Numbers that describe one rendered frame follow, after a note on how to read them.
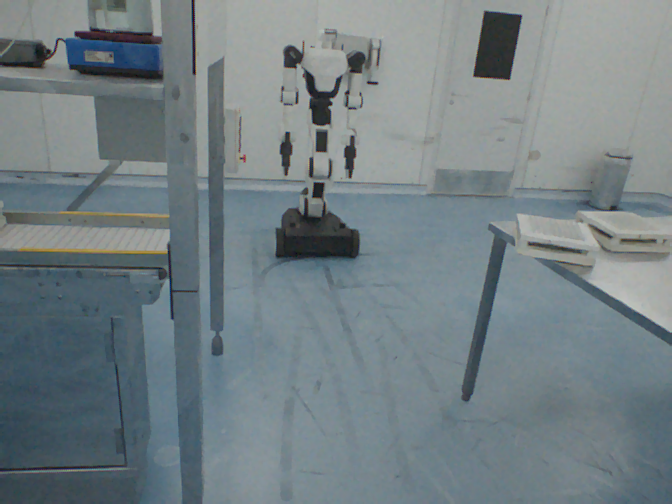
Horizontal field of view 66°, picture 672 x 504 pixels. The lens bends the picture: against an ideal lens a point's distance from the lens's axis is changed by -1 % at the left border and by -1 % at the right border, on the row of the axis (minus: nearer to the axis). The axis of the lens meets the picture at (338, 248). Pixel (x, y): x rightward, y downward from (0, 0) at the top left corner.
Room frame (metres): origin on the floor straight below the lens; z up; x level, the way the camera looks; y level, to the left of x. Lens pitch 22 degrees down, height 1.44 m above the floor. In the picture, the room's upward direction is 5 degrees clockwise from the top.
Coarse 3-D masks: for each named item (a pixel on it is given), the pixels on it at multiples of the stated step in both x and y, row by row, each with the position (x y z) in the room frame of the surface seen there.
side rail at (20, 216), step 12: (12, 216) 1.34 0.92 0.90; (24, 216) 1.35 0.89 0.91; (36, 216) 1.36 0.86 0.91; (48, 216) 1.36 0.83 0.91; (60, 216) 1.37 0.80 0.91; (72, 216) 1.37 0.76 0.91; (84, 216) 1.38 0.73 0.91; (96, 216) 1.38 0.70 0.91; (108, 216) 1.39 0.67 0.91; (120, 216) 1.39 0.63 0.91
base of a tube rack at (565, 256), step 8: (512, 232) 1.81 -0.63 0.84; (520, 248) 1.59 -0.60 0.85; (528, 248) 1.59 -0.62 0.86; (536, 248) 1.60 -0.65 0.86; (544, 248) 1.61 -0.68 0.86; (560, 248) 1.63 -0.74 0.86; (536, 256) 1.58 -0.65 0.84; (544, 256) 1.57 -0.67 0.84; (552, 256) 1.57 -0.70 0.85; (560, 256) 1.56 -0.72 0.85; (568, 256) 1.56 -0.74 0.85; (576, 256) 1.56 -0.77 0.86; (584, 256) 1.57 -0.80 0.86; (584, 264) 1.55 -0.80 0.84; (592, 264) 1.54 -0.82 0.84
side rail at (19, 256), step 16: (0, 256) 1.09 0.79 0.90; (16, 256) 1.10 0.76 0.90; (32, 256) 1.10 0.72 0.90; (48, 256) 1.11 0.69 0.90; (64, 256) 1.12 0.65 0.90; (80, 256) 1.12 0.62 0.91; (96, 256) 1.13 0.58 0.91; (112, 256) 1.14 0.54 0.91; (128, 256) 1.14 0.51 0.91; (144, 256) 1.15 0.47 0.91; (160, 256) 1.15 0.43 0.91
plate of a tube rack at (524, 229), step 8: (520, 216) 1.79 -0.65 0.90; (520, 224) 1.70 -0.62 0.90; (528, 224) 1.71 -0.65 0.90; (584, 224) 1.76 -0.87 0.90; (520, 232) 1.62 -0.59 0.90; (528, 232) 1.62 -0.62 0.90; (536, 232) 1.63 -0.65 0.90; (584, 232) 1.67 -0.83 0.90; (528, 240) 1.59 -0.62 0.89; (536, 240) 1.58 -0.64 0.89; (544, 240) 1.58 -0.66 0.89; (552, 240) 1.57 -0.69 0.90; (560, 240) 1.57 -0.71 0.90; (568, 240) 1.58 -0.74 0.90; (576, 240) 1.58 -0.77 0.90; (592, 240) 1.60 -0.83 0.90; (576, 248) 1.56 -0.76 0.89; (584, 248) 1.55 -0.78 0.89; (592, 248) 1.55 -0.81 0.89
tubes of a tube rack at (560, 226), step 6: (534, 222) 1.71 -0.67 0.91; (540, 222) 1.72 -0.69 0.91; (546, 222) 1.72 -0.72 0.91; (552, 222) 1.73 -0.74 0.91; (558, 222) 1.73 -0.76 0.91; (540, 228) 1.65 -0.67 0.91; (546, 228) 1.67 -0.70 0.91; (552, 228) 1.67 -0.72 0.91; (558, 228) 1.67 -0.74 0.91; (564, 228) 1.67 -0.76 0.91; (564, 234) 1.62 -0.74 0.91; (570, 234) 1.62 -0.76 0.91; (576, 234) 1.62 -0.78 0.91
